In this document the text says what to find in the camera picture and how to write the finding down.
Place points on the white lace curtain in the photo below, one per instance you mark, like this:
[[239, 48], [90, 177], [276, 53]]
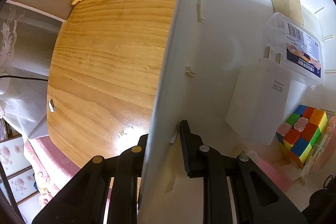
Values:
[[27, 42]]

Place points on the pink oval case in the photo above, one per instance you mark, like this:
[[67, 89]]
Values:
[[325, 149]]

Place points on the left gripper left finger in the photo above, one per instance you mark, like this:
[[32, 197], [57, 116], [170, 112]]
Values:
[[104, 190]]

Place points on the clear box with stickers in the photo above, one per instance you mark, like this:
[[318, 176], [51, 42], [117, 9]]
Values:
[[311, 23]]

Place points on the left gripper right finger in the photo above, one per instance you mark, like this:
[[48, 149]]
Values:
[[235, 190]]

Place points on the multicolour rubik's cube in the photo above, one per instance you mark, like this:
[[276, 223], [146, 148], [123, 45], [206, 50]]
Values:
[[299, 134]]

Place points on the translucent plastic box with barcode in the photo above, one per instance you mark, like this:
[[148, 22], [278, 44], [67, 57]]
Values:
[[297, 50]]

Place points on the white wall charger 80W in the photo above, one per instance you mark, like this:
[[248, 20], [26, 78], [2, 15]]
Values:
[[259, 98]]

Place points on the pink and white clip toy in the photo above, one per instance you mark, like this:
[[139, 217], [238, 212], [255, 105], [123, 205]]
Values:
[[280, 179]]

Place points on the white plastic storage bin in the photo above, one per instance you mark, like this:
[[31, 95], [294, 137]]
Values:
[[209, 41]]

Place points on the beige angular case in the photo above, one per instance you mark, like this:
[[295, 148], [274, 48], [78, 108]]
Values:
[[289, 8]]

